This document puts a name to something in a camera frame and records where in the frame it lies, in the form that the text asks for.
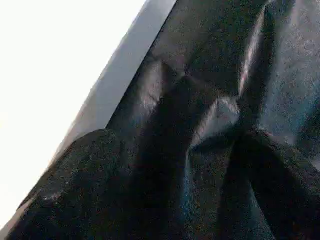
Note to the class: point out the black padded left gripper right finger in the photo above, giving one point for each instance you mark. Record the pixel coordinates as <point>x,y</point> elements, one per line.
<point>280,190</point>

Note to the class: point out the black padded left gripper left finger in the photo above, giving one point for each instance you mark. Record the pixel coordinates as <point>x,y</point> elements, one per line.
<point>70,195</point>

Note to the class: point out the white plastic table top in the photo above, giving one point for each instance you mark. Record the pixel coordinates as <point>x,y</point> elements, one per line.
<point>50,75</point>

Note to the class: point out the black work mat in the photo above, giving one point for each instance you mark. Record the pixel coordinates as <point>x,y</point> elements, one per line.
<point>225,75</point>

